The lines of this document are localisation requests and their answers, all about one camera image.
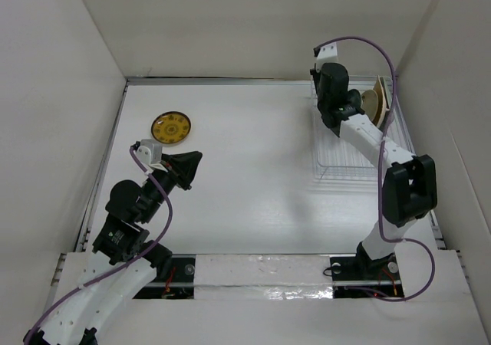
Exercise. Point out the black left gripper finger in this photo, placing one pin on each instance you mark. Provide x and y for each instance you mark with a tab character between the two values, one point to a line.
185	181
182	163

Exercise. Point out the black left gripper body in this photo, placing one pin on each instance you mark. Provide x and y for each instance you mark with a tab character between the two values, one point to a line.
166	179

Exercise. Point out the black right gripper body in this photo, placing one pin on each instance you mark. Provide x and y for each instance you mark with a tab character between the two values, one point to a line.
322	103

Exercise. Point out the blue white patterned bowl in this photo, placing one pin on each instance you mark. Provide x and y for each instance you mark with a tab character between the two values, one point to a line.
354	98

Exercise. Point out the cream floral round plate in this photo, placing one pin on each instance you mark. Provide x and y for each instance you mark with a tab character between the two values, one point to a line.
370	103

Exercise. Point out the green-rimmed bamboo tray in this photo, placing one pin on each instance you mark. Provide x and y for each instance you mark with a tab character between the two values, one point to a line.
382	102

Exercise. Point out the orange square woven tray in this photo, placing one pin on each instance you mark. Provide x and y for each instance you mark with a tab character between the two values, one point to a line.
315	77

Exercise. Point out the light blue divided plate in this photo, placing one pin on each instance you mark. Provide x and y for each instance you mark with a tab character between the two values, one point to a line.
389	114

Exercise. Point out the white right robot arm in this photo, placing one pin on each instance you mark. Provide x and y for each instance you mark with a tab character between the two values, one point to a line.
408	182

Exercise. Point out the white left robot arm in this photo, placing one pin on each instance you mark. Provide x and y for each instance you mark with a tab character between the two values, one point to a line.
123	259

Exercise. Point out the yellow brown round plate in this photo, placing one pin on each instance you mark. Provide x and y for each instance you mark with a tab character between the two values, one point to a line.
171	127

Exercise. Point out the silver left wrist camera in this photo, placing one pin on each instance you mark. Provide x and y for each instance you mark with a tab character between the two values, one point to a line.
148	152

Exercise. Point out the white wire dish rack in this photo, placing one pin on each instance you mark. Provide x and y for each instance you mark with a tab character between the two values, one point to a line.
335	159

